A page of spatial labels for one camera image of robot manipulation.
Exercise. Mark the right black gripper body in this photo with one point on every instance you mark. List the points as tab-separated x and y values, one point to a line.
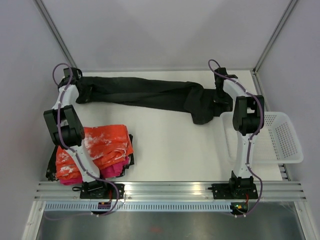
221	96

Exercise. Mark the aluminium mounting rail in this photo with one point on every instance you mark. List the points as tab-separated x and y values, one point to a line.
165	191

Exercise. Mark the white plastic basket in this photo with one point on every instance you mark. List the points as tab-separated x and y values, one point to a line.
277	142

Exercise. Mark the white slotted cable duct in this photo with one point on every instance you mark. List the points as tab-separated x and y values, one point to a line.
140	206

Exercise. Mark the pink folded trousers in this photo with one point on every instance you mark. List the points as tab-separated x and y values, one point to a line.
114	171

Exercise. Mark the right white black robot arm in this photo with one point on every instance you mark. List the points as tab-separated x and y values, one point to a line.
248	120

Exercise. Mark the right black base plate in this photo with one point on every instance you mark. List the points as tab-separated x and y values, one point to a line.
225	191

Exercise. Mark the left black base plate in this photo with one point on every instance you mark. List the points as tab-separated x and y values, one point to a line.
101	190

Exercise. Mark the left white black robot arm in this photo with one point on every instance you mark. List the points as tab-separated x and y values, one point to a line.
65	127

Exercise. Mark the orange white folded trousers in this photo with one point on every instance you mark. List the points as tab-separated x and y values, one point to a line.
118	130

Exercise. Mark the left aluminium frame post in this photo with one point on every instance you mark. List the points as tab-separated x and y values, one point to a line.
41	7

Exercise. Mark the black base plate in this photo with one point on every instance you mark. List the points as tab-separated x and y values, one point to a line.
101	190
225	191

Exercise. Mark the aluminium frame post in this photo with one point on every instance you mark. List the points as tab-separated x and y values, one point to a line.
275	34
41	7

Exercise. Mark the right aluminium frame post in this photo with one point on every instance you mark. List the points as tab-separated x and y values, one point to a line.
275	34

